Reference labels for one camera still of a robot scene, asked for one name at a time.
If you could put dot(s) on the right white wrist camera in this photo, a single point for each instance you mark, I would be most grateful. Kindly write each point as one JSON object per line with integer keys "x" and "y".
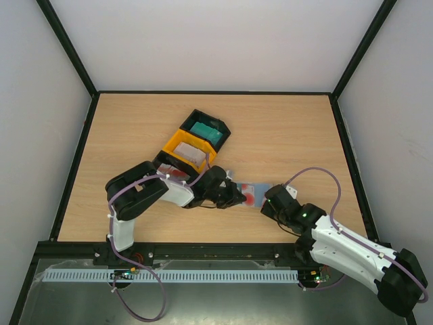
{"x": 292, "y": 191}

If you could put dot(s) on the black bin with red cards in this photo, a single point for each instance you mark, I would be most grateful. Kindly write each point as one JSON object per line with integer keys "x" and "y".
{"x": 168, "y": 164}

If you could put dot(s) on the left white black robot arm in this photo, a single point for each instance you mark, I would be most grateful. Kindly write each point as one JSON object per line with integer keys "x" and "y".
{"x": 133, "y": 192}

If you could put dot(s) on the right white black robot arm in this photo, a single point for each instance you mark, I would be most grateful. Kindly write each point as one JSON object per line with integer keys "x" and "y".
{"x": 396, "y": 277}

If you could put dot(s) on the black bin with green cards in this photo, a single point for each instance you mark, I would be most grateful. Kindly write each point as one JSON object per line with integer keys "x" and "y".
{"x": 199, "y": 116}

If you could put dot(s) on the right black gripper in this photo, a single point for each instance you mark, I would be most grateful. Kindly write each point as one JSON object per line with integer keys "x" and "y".
{"x": 271, "y": 201}

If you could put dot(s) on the yellow bin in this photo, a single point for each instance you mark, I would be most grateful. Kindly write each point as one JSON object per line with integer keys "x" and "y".
{"x": 183, "y": 136}

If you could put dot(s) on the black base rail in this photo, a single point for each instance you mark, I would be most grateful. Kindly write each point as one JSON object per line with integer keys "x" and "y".
{"x": 101, "y": 253}

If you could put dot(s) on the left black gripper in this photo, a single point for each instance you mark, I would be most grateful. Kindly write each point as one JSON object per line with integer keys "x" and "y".
{"x": 231, "y": 199}

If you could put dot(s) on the red patterned card stack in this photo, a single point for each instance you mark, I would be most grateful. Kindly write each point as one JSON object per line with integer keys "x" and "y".
{"x": 173, "y": 172}

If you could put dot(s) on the green card stack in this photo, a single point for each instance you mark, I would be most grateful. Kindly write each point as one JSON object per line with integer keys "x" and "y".
{"x": 209, "y": 133}

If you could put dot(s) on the light blue slotted cable duct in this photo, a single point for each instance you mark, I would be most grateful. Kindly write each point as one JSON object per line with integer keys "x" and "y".
{"x": 173, "y": 276}

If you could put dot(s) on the beige card holder wallet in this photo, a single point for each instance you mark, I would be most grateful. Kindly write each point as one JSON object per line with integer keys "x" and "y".
{"x": 260, "y": 189}

